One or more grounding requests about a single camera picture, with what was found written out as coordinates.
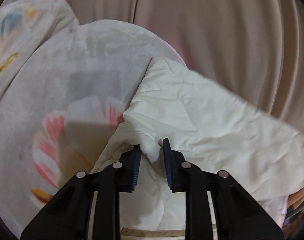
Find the cream quilted jacket tan trim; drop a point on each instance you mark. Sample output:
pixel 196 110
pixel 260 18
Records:
pixel 215 130

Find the beige curtain backdrop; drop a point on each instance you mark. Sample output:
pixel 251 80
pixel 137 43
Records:
pixel 255 48

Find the grey floral fleece blanket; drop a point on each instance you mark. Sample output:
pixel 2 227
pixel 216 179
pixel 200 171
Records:
pixel 63 89

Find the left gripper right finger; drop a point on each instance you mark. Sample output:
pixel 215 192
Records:
pixel 217 206

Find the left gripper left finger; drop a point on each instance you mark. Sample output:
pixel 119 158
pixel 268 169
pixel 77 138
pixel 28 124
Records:
pixel 87 206

